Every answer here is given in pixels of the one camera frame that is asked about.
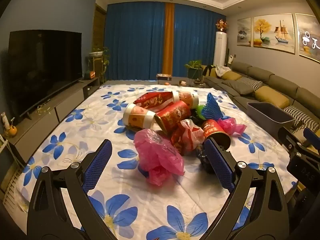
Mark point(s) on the white standing air conditioner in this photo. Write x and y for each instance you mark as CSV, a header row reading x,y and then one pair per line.
x,y
220,48

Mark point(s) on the blue curtain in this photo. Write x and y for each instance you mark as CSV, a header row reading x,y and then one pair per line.
x,y
135,42
195,35

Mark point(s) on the orange figurine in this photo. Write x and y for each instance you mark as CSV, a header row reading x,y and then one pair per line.
x,y
12,130

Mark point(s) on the large yellow cushion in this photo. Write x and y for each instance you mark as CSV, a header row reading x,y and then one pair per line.
x,y
271,96

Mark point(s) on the gold framed grey painting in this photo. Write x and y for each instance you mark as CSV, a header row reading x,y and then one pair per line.
x,y
308,40

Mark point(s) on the white cloth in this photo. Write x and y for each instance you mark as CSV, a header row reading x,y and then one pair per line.
x,y
222,70

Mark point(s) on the blue bristle mat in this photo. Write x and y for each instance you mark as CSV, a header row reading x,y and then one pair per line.
x,y
212,105

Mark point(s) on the white red paper cup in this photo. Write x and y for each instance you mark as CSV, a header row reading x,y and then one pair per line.
x,y
186,98
137,117

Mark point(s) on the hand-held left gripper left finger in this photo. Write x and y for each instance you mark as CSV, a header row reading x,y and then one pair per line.
x,y
100,160

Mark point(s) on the small grey landscape painting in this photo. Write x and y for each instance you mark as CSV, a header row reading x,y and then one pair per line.
x,y
243,32

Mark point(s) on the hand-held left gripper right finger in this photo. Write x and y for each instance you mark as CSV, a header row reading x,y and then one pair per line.
x,y
220,162

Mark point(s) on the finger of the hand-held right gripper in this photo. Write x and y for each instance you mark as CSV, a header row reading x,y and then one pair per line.
x,y
312,137
288,138

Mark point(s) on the plant in white pot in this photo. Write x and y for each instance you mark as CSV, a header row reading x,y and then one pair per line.
x,y
97,55

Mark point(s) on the blue floral blanket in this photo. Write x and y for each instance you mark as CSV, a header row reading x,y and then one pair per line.
x,y
100,120

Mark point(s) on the orange curtain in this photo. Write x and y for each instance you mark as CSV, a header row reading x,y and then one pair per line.
x,y
168,37

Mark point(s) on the artificial flower arrangement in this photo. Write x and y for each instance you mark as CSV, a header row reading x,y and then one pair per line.
x,y
221,25

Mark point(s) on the tree and sailboat painting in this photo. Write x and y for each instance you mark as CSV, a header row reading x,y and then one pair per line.
x,y
273,32

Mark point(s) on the large pink plastic bag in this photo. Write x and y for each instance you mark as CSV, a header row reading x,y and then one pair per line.
x,y
160,152

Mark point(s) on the green bristle mat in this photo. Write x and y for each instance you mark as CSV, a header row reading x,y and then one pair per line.
x,y
200,111

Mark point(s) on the small red paper cup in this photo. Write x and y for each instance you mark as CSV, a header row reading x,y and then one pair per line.
x,y
213,128

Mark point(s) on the grey sectional sofa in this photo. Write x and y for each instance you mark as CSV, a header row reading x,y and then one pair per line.
x,y
275,78

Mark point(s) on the black television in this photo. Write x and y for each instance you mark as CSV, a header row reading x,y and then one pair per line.
x,y
45,67

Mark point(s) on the grey coffee table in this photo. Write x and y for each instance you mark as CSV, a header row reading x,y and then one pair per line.
x,y
150,81

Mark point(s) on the small black white patterned cushion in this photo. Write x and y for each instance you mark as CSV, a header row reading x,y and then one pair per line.
x,y
251,82

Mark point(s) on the white jug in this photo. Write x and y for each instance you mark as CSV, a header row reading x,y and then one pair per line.
x,y
230,60

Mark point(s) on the red snack packet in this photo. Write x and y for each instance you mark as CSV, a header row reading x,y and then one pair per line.
x,y
152,101

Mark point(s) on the grey television cabinet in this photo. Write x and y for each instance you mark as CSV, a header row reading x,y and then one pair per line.
x,y
50,120

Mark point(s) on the houndstooth yellow grey cushion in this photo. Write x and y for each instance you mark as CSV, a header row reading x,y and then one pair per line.
x,y
298,128

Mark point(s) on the large red paper cup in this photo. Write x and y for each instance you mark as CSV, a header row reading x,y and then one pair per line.
x,y
173,116

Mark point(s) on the white slatted rack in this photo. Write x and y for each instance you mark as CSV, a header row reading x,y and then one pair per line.
x,y
10,180

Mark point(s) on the small pink plastic bag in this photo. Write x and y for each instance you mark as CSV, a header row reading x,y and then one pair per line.
x,y
232,126

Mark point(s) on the brown wooden door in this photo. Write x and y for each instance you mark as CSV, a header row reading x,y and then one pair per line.
x,y
98,35

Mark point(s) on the grey plastic bin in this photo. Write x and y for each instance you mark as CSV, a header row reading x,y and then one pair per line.
x,y
272,116

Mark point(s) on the red white plastic bag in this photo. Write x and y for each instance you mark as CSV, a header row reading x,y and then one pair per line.
x,y
188,135

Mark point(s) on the green plant in dark pot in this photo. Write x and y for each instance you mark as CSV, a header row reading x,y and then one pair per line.
x,y
193,67

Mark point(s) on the small yellow cushion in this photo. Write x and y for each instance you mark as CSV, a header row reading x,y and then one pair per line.
x,y
231,75

